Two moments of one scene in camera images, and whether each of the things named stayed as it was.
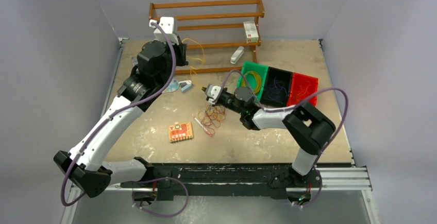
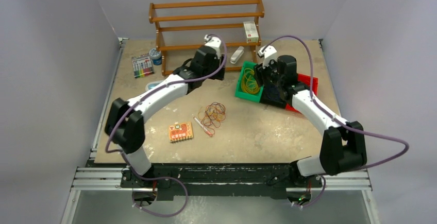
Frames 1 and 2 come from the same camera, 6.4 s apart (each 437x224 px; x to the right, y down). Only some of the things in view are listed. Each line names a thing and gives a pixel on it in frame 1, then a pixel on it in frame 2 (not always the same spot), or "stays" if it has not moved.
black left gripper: [180, 49] -> [219, 75]
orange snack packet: [180, 131] stays
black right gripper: [218, 102] -> [261, 72]
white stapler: [237, 55] stays
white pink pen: [206, 130] stays
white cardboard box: [251, 32] stays
